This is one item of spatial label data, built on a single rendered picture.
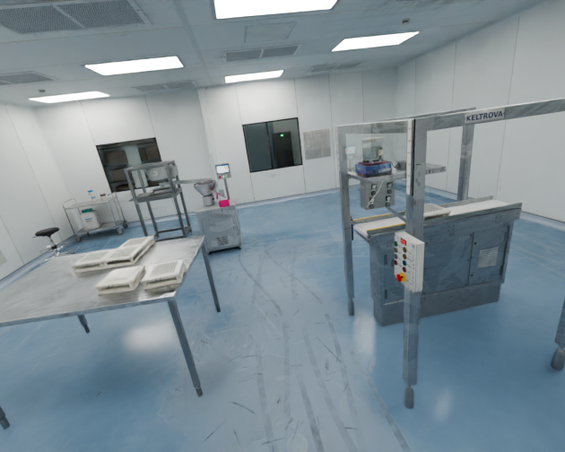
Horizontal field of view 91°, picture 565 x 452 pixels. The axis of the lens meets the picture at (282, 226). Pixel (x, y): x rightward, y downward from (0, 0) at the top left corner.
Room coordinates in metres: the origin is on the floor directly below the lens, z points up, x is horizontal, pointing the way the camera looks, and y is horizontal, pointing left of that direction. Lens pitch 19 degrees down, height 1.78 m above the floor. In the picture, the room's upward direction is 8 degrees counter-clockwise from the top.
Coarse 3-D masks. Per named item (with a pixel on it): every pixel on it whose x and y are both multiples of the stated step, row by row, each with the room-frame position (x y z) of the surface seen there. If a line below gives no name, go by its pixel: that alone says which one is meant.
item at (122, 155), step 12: (108, 144) 6.72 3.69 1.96; (120, 144) 6.75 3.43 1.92; (132, 144) 6.78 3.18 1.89; (144, 144) 6.82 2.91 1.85; (156, 144) 6.84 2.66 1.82; (108, 156) 6.71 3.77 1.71; (120, 156) 6.74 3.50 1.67; (132, 156) 6.77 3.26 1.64; (144, 156) 6.81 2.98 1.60; (156, 156) 6.84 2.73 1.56; (108, 168) 6.70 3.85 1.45; (120, 168) 6.73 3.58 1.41; (108, 180) 6.69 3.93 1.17; (120, 180) 6.72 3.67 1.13; (132, 180) 6.75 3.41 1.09; (144, 180) 6.79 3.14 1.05
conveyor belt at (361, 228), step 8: (496, 200) 2.32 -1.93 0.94; (448, 208) 2.28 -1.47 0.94; (456, 208) 2.25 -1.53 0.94; (464, 208) 2.23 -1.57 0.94; (472, 208) 2.20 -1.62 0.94; (480, 208) 2.18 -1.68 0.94; (512, 208) 2.09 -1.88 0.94; (360, 224) 2.18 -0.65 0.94; (368, 224) 2.16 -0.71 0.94; (376, 224) 2.13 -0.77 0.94; (384, 224) 2.11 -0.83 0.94; (392, 224) 2.08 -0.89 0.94; (424, 224) 2.01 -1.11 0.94; (360, 232) 2.07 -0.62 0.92
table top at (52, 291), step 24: (168, 240) 2.61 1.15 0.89; (192, 240) 2.51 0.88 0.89; (48, 264) 2.41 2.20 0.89; (72, 264) 2.33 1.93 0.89; (144, 264) 2.10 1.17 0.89; (192, 264) 2.03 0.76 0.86; (24, 288) 1.95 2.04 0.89; (48, 288) 1.89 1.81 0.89; (72, 288) 1.84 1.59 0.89; (168, 288) 1.64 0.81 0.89; (0, 312) 1.62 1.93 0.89; (24, 312) 1.58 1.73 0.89; (48, 312) 1.54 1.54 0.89; (72, 312) 1.51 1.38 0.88
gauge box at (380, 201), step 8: (360, 184) 2.00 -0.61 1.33; (368, 184) 1.91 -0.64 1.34; (368, 192) 1.91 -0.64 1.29; (376, 192) 1.92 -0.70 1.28; (384, 192) 1.92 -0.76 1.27; (392, 192) 1.93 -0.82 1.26; (368, 200) 1.91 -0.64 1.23; (376, 200) 1.92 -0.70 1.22; (384, 200) 1.92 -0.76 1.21; (392, 200) 1.93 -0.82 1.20; (368, 208) 1.91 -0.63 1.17
